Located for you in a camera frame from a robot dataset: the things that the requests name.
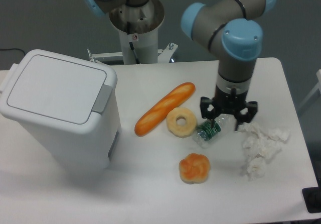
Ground white plastic trash can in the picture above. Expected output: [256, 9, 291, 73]
[1, 50, 121, 171]

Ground orange baguette bread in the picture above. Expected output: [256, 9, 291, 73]
[134, 82, 196, 137]

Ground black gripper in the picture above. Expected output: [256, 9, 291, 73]
[200, 86, 258, 131]

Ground white frame at right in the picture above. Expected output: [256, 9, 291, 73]
[297, 69, 320, 117]

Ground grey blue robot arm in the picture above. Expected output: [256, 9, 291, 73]
[85, 0, 276, 125]

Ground clear bottle green label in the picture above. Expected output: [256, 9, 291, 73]
[192, 114, 231, 149]

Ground pale ring donut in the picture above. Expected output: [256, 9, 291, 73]
[166, 107, 197, 138]

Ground black device at edge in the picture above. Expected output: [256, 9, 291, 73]
[302, 187, 320, 213]

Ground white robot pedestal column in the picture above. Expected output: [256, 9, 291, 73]
[109, 0, 165, 65]

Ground black cable on floor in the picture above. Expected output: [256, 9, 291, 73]
[0, 48, 25, 54]

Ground braided round bread roll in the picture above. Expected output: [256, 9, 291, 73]
[179, 153, 211, 184]

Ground crumpled white tissue paper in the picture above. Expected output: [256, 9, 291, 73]
[237, 122, 290, 180]

